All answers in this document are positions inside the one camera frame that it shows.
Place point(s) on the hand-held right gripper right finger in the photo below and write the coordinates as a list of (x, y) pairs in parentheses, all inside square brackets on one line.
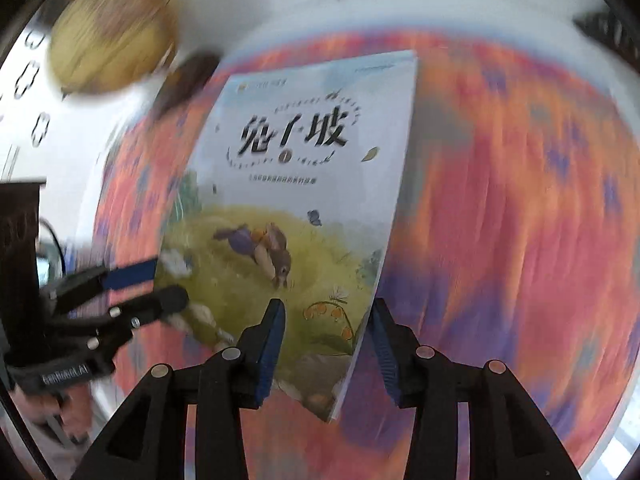
[(382, 352)]

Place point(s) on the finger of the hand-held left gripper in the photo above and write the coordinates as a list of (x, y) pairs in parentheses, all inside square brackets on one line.
[(167, 300), (132, 272)]

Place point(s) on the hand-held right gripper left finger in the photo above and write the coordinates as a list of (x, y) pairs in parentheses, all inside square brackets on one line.
[(272, 347)]

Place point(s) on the pale blue book meadow rabbit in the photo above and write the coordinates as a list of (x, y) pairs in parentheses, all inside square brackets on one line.
[(300, 185)]

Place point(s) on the person's left hand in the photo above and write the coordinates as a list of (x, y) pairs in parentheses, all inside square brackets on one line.
[(75, 415)]

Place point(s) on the orange floral table mat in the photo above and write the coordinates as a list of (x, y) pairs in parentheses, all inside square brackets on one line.
[(500, 210)]

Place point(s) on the antique globe on wooden stand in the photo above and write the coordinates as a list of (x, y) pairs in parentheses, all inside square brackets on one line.
[(110, 35)]

